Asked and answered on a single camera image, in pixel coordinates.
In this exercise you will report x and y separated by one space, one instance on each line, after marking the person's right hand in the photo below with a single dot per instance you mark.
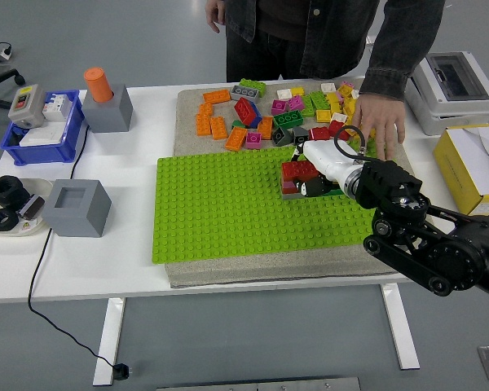
217 14

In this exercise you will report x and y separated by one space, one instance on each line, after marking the person's left hand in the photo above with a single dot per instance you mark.
381 118

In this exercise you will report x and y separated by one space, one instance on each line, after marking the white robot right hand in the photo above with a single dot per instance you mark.
324 156

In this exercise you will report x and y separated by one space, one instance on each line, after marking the red long toy brick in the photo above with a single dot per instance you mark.
297 168

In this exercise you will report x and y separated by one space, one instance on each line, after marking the lime green studded baseplate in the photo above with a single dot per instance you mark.
228 212

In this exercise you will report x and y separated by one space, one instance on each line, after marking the person's left forearm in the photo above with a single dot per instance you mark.
391 77

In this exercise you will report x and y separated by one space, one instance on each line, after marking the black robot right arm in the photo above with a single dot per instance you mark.
387 183

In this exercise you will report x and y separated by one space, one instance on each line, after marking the black grey sloped brick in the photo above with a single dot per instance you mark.
300 133

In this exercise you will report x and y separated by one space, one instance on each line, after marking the large yellow toy brick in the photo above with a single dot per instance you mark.
349 106

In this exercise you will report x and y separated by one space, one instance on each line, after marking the white square toy brick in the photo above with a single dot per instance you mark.
328 87
354 93
338 117
284 94

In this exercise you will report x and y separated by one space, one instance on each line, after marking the yellow square toy brick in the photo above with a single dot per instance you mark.
344 91
298 91
324 115

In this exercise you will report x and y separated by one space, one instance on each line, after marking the pink square toy brick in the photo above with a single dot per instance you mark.
254 140
296 103
289 186
280 107

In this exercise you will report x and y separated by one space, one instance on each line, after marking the grey sloped toy brick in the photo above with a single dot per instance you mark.
282 136

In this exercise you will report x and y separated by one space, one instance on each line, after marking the small pink toy brick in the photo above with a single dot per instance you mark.
348 84

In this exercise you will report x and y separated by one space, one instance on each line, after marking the dark green long brick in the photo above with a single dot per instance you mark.
287 119

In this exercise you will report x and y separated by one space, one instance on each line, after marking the grey flat toy brick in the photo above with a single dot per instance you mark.
289 196

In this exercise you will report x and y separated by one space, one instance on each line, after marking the lime green toy brick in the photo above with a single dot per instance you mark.
320 101
308 106

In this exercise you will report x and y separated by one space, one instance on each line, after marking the orange toy brick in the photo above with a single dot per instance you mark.
203 125
265 128
217 96
235 139
205 109
218 128

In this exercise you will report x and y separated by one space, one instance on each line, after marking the blue toy brick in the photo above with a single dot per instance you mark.
257 116

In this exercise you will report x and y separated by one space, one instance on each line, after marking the lime green long brick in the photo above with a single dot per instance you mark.
252 84

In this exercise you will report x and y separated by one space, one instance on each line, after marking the grey long toy brick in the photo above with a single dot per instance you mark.
244 93

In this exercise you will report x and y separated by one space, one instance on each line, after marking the large red toy brick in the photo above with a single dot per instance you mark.
243 111

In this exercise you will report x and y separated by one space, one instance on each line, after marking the small dark green brick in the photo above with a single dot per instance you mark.
237 124

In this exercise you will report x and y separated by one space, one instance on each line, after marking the person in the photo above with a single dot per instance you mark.
309 32

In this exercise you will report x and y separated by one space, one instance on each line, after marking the yellow cardboard box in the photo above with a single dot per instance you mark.
460 171

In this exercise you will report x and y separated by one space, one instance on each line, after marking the grey-brown foam mat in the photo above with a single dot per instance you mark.
185 122

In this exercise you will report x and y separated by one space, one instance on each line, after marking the orange cylinder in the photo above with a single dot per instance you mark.
98 85

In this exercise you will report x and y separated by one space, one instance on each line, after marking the grey block with socket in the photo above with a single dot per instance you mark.
108 116
77 220

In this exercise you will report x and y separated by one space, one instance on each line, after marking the white circuit breaker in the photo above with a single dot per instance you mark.
57 106

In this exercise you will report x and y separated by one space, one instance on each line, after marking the white table leg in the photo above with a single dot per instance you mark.
399 326
108 338

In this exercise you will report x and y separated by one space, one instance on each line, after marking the black office chair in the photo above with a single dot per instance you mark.
4 77

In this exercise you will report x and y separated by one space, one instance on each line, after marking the blue plastic bin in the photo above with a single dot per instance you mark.
40 155

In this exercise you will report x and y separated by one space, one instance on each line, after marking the long grey metal plate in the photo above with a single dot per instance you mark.
256 384

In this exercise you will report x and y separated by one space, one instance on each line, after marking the dark brown roller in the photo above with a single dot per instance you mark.
32 207

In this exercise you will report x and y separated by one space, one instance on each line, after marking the large black nut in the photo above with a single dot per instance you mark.
8 190

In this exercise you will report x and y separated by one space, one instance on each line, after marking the white tray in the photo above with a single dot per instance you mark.
36 226

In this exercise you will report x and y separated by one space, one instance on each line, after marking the small black nut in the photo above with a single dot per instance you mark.
4 220

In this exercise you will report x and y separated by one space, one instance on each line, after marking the white electrical enclosure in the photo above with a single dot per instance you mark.
472 104

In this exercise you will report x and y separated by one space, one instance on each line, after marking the grey switch box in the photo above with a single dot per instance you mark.
26 105

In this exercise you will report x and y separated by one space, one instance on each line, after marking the white wall socket panel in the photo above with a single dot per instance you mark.
42 134

